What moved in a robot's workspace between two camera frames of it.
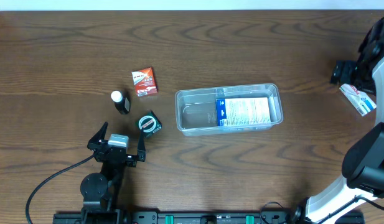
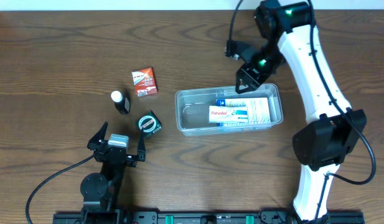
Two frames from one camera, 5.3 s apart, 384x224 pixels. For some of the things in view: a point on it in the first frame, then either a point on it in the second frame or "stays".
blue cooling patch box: (243, 111) stays
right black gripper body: (343, 72) → (252, 72)
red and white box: (145, 83) stays
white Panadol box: (362, 101) → (228, 114)
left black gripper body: (131, 162) stays
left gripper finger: (100, 135) stays
